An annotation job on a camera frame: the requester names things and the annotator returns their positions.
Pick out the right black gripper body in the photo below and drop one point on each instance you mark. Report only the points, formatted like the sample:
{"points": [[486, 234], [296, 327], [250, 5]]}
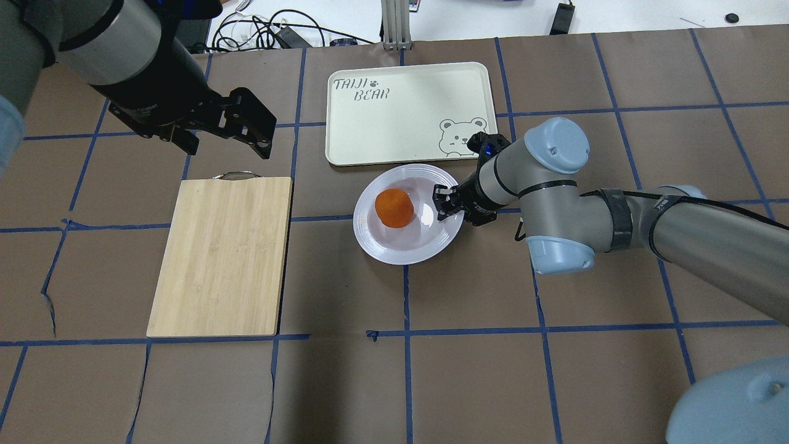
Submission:
{"points": [[471, 195]]}

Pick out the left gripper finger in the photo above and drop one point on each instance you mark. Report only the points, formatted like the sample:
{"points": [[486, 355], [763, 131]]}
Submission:
{"points": [[262, 146], [184, 139]]}

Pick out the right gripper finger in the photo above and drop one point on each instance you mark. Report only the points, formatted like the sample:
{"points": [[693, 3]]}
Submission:
{"points": [[443, 194], [444, 213]]}

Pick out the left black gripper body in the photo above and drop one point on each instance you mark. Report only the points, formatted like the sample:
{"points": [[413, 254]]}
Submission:
{"points": [[161, 83]]}

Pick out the white round plate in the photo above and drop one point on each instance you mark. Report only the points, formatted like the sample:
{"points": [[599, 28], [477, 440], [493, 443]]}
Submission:
{"points": [[424, 237]]}

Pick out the orange fruit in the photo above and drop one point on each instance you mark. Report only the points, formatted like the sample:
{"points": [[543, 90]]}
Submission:
{"points": [[394, 208]]}

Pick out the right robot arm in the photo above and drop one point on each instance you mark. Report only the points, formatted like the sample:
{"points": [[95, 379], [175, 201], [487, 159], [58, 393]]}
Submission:
{"points": [[735, 250]]}

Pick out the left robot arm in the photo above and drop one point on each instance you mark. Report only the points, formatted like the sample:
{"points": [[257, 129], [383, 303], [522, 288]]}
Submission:
{"points": [[129, 52]]}

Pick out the cream bear tray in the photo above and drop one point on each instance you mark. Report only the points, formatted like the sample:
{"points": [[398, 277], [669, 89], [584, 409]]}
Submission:
{"points": [[423, 113]]}

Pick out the bamboo cutting board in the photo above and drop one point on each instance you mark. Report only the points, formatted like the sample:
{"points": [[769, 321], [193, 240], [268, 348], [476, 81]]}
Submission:
{"points": [[223, 267]]}

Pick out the black power adapter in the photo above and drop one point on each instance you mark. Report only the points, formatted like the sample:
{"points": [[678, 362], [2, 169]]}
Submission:
{"points": [[563, 18]]}

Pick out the aluminium frame post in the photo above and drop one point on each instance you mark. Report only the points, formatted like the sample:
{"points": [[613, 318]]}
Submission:
{"points": [[396, 25]]}

